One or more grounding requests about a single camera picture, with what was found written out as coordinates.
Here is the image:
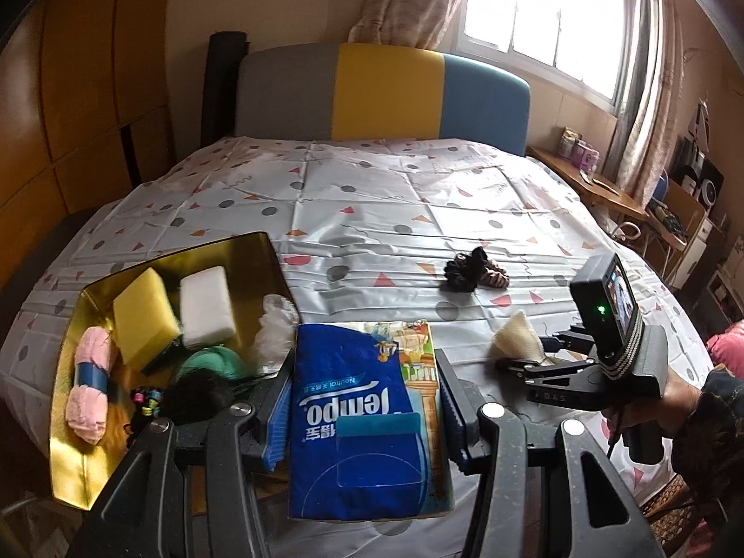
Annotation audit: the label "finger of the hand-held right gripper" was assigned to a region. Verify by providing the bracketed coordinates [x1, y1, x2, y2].
[497, 357, 588, 387]
[542, 328, 594, 354]

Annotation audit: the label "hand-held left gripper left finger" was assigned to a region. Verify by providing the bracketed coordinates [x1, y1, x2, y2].
[70, 354, 297, 558]

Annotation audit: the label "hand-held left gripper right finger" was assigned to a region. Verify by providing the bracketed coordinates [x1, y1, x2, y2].
[435, 349, 658, 558]

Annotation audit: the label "beige mesh scrub cloth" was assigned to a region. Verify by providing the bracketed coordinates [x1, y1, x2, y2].
[493, 311, 547, 361]

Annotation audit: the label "blue tissue pack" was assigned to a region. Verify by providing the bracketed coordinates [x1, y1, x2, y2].
[289, 319, 457, 521]

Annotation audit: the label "green scrubber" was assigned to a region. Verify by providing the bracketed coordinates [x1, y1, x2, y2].
[177, 344, 248, 385]

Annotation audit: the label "black fluffy scrubber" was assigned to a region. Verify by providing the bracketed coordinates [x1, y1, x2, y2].
[166, 375, 236, 425]

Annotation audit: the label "pink satin scrunchie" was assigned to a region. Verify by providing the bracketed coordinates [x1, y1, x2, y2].
[477, 261, 509, 290]

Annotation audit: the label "black scrunchie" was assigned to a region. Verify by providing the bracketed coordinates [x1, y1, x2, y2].
[443, 247, 489, 292]

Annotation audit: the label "colourful hair ties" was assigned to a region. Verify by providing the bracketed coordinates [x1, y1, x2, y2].
[129, 386, 166, 419]

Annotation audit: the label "gold lined gift box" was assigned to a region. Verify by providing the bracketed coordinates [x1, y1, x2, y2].
[49, 231, 300, 504]

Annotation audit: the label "yellow sponge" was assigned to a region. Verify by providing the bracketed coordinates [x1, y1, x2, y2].
[112, 267, 182, 373]

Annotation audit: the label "pink yarn skein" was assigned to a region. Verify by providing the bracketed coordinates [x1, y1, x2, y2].
[65, 326, 114, 445]

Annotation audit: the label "person's right hand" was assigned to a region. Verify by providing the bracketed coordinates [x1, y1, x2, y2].
[658, 369, 709, 438]

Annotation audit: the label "clear plastic wrap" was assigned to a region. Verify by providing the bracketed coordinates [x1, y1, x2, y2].
[252, 293, 299, 376]

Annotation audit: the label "pink cloth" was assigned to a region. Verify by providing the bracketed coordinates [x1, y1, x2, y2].
[706, 319, 744, 373]

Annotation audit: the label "white sponge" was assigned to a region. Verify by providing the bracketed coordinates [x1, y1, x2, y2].
[179, 266, 236, 346]

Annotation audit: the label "wooden side desk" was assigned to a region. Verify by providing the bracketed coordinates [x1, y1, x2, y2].
[526, 145, 649, 222]

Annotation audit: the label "cluttered storage shelf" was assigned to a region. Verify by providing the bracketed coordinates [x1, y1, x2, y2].
[657, 133, 733, 292]

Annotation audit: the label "purple box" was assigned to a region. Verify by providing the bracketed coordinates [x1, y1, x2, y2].
[572, 142, 601, 172]

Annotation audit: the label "sheer grey curtain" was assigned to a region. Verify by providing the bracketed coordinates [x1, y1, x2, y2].
[604, 0, 684, 204]

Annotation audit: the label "grey yellow blue headboard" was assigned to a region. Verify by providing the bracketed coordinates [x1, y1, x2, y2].
[234, 42, 532, 158]

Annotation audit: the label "window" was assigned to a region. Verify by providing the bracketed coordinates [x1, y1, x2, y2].
[462, 0, 631, 108]

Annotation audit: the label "beige patterned curtain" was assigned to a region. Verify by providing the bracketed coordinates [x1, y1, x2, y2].
[349, 0, 474, 50]

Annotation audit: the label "wooden wardrobe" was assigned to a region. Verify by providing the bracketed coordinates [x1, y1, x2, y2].
[0, 0, 175, 280]

